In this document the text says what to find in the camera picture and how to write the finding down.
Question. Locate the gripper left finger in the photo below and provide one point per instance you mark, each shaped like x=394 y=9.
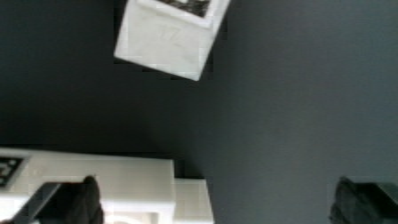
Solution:
x=62 y=204

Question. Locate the white square table top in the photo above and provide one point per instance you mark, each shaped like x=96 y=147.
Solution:
x=135 y=181

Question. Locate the white table leg lower left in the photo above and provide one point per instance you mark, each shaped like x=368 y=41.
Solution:
x=167 y=36

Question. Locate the white L-shaped fence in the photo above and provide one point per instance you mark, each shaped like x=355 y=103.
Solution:
x=192 y=202

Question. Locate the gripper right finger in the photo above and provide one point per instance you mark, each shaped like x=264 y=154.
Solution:
x=364 y=203

